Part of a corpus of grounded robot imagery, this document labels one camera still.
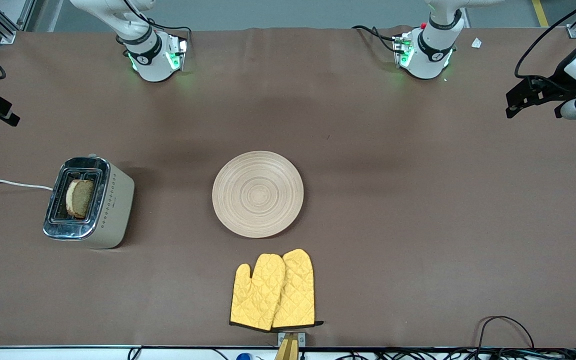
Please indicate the small blue cap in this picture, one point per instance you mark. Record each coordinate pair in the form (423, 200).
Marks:
(243, 357)

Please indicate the small white paper scrap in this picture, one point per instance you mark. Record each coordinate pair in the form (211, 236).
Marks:
(476, 43)

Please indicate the yellow quilted oven mitt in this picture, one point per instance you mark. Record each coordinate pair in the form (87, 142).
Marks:
(299, 290)
(255, 295)

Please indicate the brown table cover cloth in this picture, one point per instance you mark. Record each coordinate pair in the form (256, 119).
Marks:
(418, 200)

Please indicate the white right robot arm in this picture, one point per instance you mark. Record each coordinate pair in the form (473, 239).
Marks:
(149, 60)

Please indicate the silver beige toaster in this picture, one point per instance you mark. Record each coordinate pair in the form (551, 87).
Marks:
(115, 210)

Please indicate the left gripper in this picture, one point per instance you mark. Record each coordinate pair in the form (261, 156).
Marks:
(556, 79)

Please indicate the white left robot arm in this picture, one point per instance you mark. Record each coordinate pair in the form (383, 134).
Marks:
(433, 50)

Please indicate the wooden stand with metal bracket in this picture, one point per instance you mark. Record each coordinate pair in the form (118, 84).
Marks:
(289, 345)

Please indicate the brown bread toast slice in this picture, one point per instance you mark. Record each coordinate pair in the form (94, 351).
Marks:
(80, 199)

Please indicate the round light wooden plate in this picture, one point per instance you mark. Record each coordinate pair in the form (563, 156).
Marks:
(258, 195)

